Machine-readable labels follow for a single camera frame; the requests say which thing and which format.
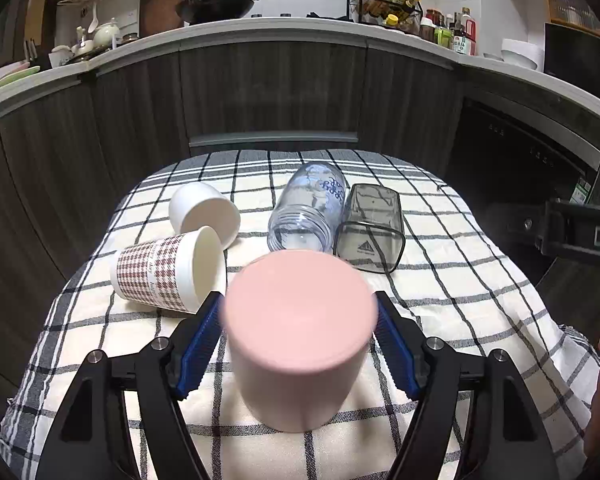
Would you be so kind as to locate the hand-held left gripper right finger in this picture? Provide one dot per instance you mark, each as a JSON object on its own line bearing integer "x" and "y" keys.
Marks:
{"x": 399, "y": 347}

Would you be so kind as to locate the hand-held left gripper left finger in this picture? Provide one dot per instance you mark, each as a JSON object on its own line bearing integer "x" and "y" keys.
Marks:
{"x": 200, "y": 345}

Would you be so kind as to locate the pink cup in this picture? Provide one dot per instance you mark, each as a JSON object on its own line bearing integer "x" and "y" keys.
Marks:
{"x": 295, "y": 330}

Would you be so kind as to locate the houndstooth paper cup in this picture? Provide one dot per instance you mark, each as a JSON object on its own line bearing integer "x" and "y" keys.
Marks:
{"x": 155, "y": 275}

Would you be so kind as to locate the grey transparent cup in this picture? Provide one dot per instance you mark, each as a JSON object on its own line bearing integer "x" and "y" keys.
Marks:
{"x": 372, "y": 225}

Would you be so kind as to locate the white cup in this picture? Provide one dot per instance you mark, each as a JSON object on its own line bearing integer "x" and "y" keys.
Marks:
{"x": 205, "y": 212}

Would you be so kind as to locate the checked tablecloth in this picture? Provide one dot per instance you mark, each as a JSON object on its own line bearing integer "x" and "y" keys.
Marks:
{"x": 470, "y": 310}

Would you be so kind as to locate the black built-in oven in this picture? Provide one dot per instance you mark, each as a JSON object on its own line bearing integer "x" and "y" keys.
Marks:
{"x": 520, "y": 160}

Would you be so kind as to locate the clear glass jar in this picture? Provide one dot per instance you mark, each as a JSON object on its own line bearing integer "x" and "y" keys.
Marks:
{"x": 310, "y": 205}

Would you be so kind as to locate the black countertop appliance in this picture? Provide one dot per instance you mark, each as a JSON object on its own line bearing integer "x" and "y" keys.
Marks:
{"x": 575, "y": 60}

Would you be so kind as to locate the white bottle red label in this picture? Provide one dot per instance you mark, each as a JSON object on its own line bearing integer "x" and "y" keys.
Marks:
{"x": 467, "y": 37}

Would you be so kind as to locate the green jar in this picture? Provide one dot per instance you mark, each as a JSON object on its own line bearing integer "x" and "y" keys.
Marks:
{"x": 443, "y": 37}

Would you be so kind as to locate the dark wooden kitchen cabinet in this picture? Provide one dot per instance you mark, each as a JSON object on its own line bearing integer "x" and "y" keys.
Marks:
{"x": 270, "y": 90}

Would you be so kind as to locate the white mug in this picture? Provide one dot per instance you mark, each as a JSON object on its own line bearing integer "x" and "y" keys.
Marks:
{"x": 60, "y": 56}

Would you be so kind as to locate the green plate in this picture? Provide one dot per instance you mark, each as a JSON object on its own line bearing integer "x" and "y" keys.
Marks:
{"x": 15, "y": 79}

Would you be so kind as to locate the white teapot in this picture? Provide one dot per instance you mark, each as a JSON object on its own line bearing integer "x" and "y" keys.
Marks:
{"x": 105, "y": 34}

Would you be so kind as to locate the wooden cutting board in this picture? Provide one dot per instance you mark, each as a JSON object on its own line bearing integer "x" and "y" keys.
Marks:
{"x": 157, "y": 12}

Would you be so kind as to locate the pink plate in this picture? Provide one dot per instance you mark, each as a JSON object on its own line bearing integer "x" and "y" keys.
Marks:
{"x": 0, "y": 72}

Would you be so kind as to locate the black wok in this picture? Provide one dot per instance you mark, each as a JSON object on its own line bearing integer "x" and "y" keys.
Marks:
{"x": 220, "y": 2}

